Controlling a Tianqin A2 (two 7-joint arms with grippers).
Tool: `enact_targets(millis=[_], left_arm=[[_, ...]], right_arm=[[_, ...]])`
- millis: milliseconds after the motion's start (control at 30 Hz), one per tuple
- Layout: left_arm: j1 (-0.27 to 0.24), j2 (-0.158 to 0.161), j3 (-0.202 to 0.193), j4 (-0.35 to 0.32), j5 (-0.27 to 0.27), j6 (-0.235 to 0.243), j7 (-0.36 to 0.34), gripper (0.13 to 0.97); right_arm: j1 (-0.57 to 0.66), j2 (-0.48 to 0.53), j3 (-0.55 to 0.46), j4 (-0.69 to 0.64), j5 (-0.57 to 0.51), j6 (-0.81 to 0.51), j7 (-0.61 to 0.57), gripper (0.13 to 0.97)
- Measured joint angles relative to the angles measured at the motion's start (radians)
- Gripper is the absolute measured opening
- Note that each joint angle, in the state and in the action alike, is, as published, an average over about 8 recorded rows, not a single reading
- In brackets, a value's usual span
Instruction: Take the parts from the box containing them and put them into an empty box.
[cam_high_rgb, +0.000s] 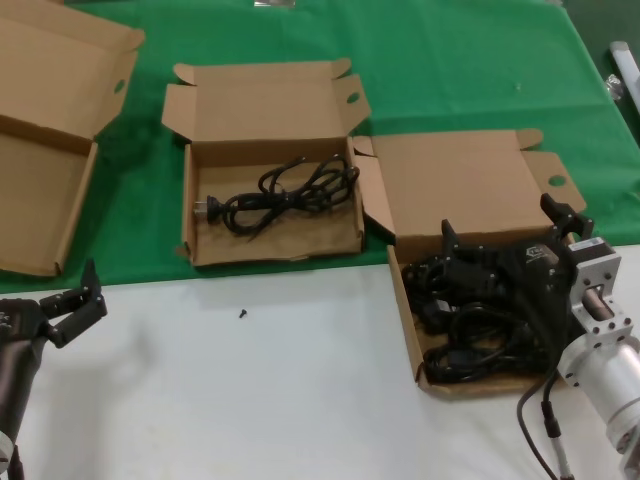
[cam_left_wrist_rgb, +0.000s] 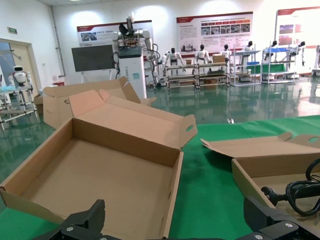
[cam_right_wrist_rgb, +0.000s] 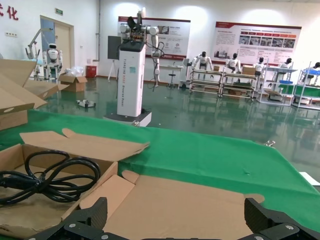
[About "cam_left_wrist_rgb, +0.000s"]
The red bin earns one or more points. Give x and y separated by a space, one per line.
58 82

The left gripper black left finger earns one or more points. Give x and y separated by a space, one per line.
87 217

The large open cardboard box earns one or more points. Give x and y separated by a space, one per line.
100 175

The dark screen on stand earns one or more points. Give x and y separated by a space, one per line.
91 58

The white shelf with green panel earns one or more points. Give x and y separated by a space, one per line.
277 50

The wall poster with red header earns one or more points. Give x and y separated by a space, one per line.
100 32

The metal clip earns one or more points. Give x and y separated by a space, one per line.
230 121

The green table cloth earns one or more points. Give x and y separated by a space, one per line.
212 187

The cardboard box with dented rim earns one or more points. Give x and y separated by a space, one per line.
262 150

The white wall pipe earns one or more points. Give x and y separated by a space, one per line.
58 37

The white pipe frame rack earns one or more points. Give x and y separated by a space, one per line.
20 100

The white metal shelf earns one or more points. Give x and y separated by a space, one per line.
246 52

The wide wall poster with photos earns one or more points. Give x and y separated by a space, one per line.
215 32

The white humanoid robot black head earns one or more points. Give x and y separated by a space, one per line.
301 47
172 57
201 54
225 52
273 46
317 55
248 48

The wall poster with red pictures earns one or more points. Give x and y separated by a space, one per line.
300 25

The closed cardboard box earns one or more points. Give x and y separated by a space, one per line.
218 58

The green exit sign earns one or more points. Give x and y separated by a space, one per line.
12 30

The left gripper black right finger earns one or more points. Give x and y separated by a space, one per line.
270 222

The wooden pipe frame rack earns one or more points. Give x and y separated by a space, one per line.
180 67
212 65

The beige door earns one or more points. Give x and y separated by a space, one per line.
23 57

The small white humanoid robot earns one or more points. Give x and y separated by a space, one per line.
18 76

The open carton on floor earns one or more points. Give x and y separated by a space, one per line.
38 102

